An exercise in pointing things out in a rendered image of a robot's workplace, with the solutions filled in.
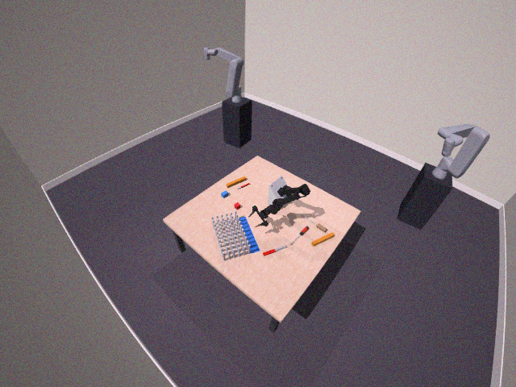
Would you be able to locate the orange flat bar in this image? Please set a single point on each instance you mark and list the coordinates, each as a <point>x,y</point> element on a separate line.
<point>236,181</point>
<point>323,239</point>

